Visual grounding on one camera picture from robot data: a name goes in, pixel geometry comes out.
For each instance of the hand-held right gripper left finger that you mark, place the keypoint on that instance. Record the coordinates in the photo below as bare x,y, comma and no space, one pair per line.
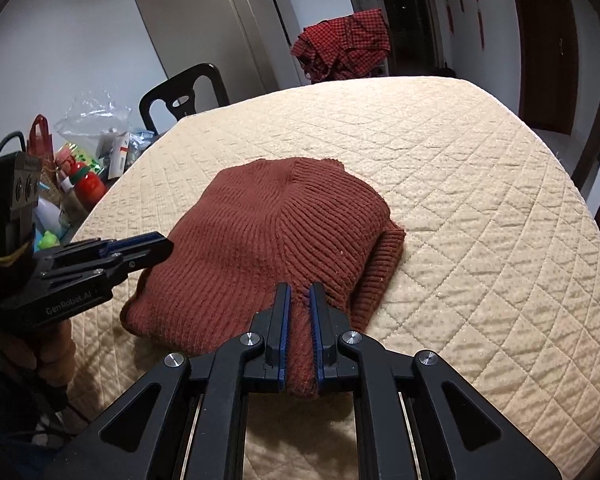
281,330

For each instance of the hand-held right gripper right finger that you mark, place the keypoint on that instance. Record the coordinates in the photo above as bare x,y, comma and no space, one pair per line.
319,332

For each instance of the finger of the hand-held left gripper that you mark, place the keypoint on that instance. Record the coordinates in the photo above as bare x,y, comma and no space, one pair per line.
130,243
150,257

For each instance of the rust red knit sweater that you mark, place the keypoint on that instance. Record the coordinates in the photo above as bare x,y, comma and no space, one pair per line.
260,220

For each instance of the person's left forearm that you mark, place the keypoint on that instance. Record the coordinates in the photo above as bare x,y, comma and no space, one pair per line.
5,420

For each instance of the person's left hand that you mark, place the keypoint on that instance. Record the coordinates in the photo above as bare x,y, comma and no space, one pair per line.
50,355

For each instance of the green plastic toy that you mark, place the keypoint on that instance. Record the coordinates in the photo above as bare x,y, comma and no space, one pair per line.
49,240

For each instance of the red bottle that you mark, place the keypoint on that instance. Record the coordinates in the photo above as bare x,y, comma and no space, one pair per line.
89,187

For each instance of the white plastic bottle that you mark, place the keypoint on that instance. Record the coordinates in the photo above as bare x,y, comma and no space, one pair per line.
49,215

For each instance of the white box with red stripe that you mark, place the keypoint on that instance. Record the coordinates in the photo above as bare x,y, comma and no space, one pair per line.
119,157

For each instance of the clear plastic bag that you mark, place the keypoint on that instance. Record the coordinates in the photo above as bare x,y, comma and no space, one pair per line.
97,115

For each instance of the red gift bag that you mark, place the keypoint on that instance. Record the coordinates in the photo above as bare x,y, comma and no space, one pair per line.
41,140

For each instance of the black dining chair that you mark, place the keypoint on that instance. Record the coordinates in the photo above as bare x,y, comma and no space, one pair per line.
200,80

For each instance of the beige quilted table cover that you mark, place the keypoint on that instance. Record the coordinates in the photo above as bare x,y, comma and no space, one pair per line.
480,210

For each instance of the grey tall cabinet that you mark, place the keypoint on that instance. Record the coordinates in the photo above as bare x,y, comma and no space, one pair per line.
195,25

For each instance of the red plaid shirt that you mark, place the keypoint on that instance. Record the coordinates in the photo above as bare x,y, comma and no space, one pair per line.
345,42

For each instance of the dark open doorway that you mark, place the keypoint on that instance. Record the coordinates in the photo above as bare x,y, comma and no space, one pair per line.
410,20

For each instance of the brown wooden door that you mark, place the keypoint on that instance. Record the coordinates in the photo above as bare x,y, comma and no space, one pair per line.
545,60

